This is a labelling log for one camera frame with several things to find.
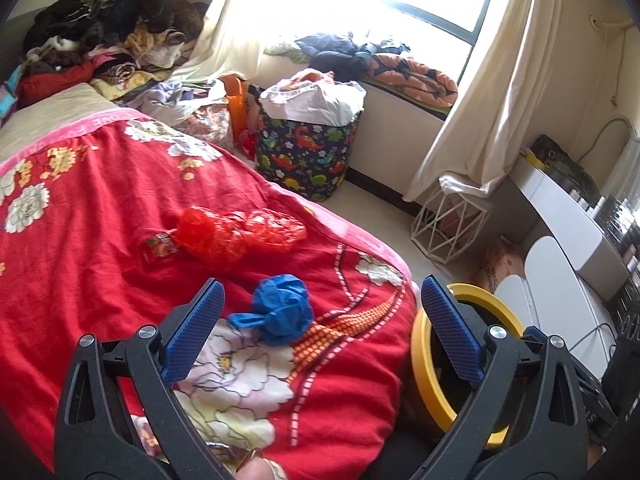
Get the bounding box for blue plastic bag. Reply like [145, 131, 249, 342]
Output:
[228, 274, 315, 347]

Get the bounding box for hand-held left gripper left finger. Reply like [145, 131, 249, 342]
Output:
[54, 278, 227, 480]

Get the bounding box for dark clothes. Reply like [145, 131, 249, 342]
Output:
[295, 32, 401, 83]

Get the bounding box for orange black patterned blanket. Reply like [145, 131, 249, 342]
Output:
[370, 52, 458, 108]

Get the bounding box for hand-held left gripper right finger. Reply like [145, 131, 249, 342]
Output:
[410, 276, 588, 480]

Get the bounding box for small red wrapper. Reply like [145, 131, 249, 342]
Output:
[140, 232, 183, 262]

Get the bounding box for beige bed sheet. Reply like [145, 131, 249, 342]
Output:
[0, 82, 123, 163]

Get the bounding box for red floral blanket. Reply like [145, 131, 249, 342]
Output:
[0, 110, 418, 480]

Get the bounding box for white wire basket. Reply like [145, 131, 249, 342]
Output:
[411, 172, 493, 268]

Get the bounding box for person's left hand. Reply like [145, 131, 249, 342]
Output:
[234, 447, 290, 480]

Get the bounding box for red plastic bag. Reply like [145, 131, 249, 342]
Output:
[175, 206, 307, 268]

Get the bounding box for beige plastic bag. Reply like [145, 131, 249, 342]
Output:
[472, 240, 526, 292]

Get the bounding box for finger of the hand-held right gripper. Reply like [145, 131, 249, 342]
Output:
[524, 326, 620, 433]

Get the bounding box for cream curtain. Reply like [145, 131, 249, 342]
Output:
[402, 0, 558, 201]
[175, 0, 283, 86]

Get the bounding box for pile of clothes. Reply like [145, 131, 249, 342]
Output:
[0, 0, 211, 111]

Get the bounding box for yellow rimmed trash bin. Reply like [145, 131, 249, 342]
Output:
[410, 283, 526, 448]

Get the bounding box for white cloth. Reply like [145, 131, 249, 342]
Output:
[260, 80, 366, 128]

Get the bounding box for dinosaur print laundry basket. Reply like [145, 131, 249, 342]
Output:
[255, 102, 363, 203]

